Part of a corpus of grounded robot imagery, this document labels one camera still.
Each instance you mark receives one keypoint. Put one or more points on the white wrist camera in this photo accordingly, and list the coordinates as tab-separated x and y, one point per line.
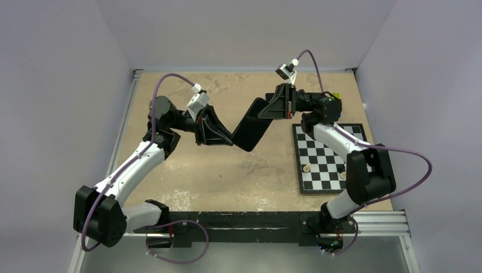
197	101
288	71

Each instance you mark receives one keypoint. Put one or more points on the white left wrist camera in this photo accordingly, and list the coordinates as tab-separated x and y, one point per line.
197	101

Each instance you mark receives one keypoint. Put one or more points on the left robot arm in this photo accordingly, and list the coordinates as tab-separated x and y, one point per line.
99	211

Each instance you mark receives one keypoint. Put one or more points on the black white chessboard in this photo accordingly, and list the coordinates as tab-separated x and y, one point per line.
328	147

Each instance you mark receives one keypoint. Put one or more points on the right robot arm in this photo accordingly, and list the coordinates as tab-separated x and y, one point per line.
369	173

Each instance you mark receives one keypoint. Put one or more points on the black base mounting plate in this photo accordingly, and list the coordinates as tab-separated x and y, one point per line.
301	228

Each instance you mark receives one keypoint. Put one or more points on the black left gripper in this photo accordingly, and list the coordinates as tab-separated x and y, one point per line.
210	129

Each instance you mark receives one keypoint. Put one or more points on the black chess piece middle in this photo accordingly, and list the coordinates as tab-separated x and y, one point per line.
340	168

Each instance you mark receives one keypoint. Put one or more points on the white chess piece left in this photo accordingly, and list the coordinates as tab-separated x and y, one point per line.
307	167

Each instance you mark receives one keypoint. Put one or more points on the colourful toy brick car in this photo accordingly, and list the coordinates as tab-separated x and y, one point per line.
338	104

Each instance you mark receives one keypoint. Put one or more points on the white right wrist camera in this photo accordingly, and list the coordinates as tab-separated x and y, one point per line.
288	71

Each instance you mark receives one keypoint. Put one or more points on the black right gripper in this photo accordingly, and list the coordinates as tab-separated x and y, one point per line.
283	104

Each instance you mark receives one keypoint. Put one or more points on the black phone case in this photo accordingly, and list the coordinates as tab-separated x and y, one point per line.
251	129

